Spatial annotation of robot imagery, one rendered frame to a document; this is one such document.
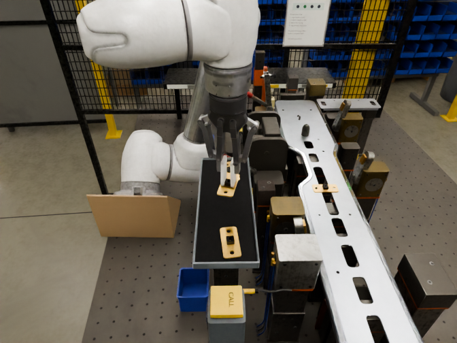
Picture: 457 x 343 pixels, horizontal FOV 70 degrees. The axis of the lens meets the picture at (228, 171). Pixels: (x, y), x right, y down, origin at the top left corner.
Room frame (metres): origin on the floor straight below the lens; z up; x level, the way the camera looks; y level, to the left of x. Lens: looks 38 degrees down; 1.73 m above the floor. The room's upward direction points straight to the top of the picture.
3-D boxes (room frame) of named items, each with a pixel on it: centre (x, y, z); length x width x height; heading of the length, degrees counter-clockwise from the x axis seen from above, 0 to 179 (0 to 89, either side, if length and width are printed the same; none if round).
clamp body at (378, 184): (0.89, -0.51, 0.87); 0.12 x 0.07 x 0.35; 91
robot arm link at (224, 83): (0.60, 0.00, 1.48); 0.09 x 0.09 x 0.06
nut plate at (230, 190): (0.60, 0.00, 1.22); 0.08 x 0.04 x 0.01; 167
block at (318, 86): (1.57, -0.44, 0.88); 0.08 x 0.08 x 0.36; 1
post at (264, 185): (0.73, -0.11, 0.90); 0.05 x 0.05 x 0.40; 1
